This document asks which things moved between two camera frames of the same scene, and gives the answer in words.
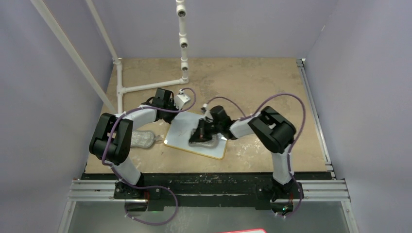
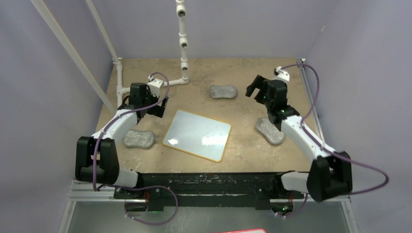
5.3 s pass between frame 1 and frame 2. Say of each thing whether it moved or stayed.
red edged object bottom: stayed
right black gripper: moved
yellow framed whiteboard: stayed
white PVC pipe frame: stayed
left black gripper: moved
